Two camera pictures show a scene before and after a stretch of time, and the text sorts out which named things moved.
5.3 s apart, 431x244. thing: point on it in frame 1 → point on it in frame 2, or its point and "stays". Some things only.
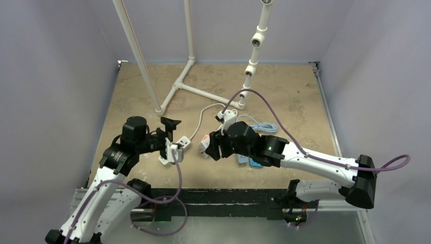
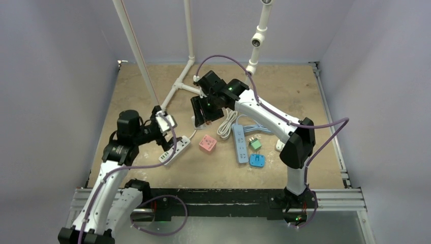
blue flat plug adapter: [254, 164] stays
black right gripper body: [215, 146] → [205, 111]
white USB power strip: [185, 142] stays
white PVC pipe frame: [258, 40] stays
